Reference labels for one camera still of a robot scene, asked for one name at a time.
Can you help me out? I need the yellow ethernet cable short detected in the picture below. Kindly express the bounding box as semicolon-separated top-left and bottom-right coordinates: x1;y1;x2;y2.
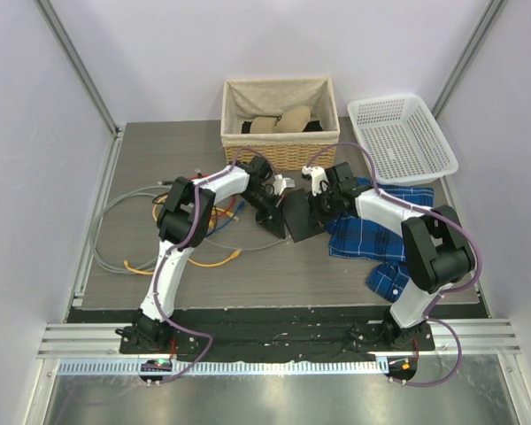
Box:
122;248;243;272

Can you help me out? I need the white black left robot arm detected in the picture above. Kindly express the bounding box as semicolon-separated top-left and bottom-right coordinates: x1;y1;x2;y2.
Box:
125;156;295;353

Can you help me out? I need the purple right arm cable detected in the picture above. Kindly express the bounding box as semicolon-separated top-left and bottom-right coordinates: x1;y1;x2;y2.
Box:
303;142;483;387

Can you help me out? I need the blue plaid shirt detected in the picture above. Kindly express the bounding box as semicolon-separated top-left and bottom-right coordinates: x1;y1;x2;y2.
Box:
325;176;435;304

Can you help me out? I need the wicker basket with liner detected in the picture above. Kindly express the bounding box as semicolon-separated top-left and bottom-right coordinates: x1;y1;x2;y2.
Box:
220;76;340;171

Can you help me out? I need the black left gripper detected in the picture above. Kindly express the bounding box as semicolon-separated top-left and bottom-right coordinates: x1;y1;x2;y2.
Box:
239;188;287;240

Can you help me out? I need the yellow ethernet cable long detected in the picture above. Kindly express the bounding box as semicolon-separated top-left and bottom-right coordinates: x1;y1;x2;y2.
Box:
151;195;238;233

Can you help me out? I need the grey ethernet cable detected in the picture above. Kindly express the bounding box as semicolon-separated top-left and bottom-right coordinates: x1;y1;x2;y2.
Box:
90;185;287;276

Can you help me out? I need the white plastic perforated basket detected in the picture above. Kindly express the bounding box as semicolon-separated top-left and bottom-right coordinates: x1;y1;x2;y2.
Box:
347;94;458;186

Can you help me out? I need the black network switch box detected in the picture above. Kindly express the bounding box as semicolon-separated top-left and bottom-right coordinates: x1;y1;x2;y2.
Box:
283;189;324;243

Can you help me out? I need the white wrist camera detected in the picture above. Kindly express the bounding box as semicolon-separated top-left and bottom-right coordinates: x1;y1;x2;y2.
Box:
272;174;296;196
302;166;330;197

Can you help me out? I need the blue ethernet cable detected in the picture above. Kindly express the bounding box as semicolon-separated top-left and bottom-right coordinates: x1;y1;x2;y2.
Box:
207;203;244;234

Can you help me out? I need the red ethernet cable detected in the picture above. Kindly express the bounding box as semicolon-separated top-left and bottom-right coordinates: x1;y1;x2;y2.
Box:
210;197;240;220

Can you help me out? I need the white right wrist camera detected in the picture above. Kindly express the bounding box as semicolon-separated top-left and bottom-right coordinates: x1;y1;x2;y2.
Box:
302;166;330;197

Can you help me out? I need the beige shoe in basket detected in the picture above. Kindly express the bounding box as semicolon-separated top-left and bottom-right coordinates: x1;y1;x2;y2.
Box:
242;105;312;135

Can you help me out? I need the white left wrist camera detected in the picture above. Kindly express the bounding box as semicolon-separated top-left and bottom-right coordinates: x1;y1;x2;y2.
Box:
272;174;296;196

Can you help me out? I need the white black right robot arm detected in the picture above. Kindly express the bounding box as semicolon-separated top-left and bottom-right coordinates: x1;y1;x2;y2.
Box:
302;162;477;350

